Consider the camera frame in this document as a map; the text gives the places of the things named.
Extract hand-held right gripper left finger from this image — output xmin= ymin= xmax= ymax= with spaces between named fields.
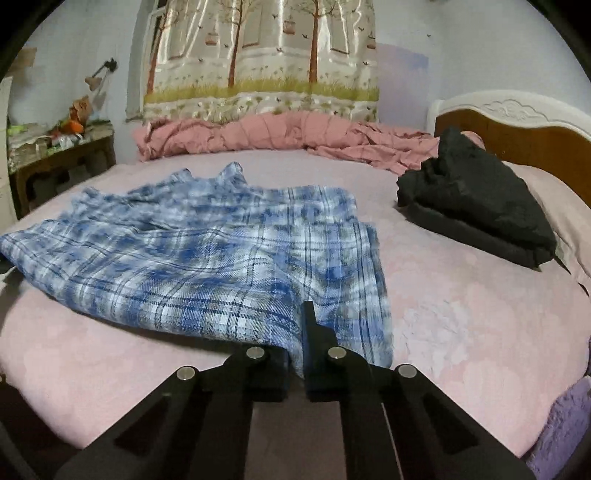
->
xmin=53 ymin=345 xmax=293 ymax=480

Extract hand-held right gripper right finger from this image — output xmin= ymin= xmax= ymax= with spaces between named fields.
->
xmin=301 ymin=300 xmax=536 ymax=480

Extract blue plaid shirt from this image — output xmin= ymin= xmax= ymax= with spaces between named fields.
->
xmin=0 ymin=161 xmax=394 ymax=379

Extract folded black clothes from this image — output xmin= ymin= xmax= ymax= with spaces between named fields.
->
xmin=396 ymin=127 xmax=557 ymax=269

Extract bed with pink sheet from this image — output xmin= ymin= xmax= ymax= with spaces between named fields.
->
xmin=0 ymin=148 xmax=591 ymax=462

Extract crumpled pink blanket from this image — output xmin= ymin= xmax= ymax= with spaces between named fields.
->
xmin=131 ymin=112 xmax=441 ymax=176

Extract purple fuzzy cloth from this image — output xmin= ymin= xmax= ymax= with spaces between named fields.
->
xmin=526 ymin=374 xmax=591 ymax=480

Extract pink pillow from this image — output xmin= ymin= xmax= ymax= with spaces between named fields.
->
xmin=462 ymin=131 xmax=591 ymax=291

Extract tree print curtain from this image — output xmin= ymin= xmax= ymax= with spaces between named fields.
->
xmin=143 ymin=0 xmax=380 ymax=124

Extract wooden side table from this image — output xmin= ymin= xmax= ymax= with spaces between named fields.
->
xmin=9 ymin=131 xmax=116 ymax=220

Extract white and wood headboard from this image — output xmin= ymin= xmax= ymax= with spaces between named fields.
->
xmin=427 ymin=90 xmax=591 ymax=206

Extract orange toy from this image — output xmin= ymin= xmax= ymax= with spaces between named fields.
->
xmin=65 ymin=95 xmax=93 ymax=134

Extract stack of papers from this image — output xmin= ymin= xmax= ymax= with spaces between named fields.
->
xmin=7 ymin=122 xmax=51 ymax=171

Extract clamp desk lamp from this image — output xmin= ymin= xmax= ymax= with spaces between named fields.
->
xmin=84 ymin=58 xmax=118 ymax=88

